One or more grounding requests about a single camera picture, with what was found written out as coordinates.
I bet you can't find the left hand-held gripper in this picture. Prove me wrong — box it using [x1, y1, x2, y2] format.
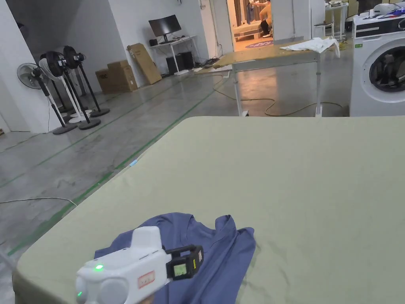
[75, 226, 204, 304]

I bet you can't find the blue shirt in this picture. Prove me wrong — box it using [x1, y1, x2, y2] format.
[94, 213, 257, 304]

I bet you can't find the bed with pale green sheet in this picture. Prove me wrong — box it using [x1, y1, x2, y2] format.
[12, 115, 405, 304]

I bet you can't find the flat brown cardboard carton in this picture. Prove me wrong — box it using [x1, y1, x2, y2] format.
[127, 42, 163, 86]

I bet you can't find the black standing fan white base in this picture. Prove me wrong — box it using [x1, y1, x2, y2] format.
[38, 51, 93, 124]

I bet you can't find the white desk with monitor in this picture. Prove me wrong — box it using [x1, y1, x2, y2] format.
[148, 14, 199, 77]

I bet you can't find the wooden table with white legs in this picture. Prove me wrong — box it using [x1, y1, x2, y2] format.
[212, 39, 341, 118]

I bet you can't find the white cloth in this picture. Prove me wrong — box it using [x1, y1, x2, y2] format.
[280, 37, 341, 59]

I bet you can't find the white washing machine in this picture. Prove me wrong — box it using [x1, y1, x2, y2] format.
[349, 3, 405, 118]

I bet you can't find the white side table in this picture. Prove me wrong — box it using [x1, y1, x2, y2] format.
[325, 1, 349, 41]

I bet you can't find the white floor cable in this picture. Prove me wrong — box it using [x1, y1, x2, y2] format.
[0, 196, 78, 207]

